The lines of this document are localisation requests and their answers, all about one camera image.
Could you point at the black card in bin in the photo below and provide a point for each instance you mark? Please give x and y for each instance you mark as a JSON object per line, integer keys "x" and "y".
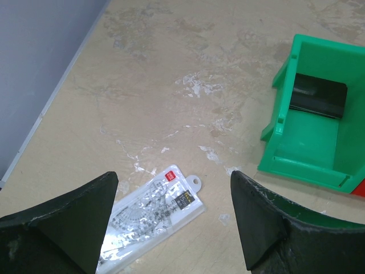
{"x": 318, "y": 96}

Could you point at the green bin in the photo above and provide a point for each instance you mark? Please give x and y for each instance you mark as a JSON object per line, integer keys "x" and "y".
{"x": 319, "y": 150}

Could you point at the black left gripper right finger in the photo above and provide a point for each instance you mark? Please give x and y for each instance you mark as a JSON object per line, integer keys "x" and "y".
{"x": 280, "y": 236}

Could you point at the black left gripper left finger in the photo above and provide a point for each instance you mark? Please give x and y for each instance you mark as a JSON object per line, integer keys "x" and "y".
{"x": 62, "y": 235}

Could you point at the white plastic card packet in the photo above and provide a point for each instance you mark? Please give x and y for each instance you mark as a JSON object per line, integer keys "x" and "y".
{"x": 147, "y": 216}

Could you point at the red bin middle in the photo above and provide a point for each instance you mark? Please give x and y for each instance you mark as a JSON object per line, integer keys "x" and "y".
{"x": 360, "y": 189}

